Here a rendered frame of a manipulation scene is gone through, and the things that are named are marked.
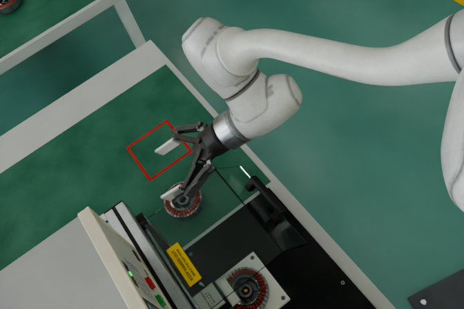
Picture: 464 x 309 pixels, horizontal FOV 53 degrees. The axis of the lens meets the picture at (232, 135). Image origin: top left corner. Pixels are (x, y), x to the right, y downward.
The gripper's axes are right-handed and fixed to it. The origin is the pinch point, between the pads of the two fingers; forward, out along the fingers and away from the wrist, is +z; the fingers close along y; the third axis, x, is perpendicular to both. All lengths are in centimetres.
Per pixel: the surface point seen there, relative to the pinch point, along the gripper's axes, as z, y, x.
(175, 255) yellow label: -8.8, -26.8, 9.4
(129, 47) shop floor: 77, 150, -66
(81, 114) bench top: 37, 44, -2
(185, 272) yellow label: -10.1, -30.6, 8.7
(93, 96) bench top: 33, 50, -4
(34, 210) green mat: 50, 11, 6
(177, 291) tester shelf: -11.8, -35.4, 13.5
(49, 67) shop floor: 122, 152, -41
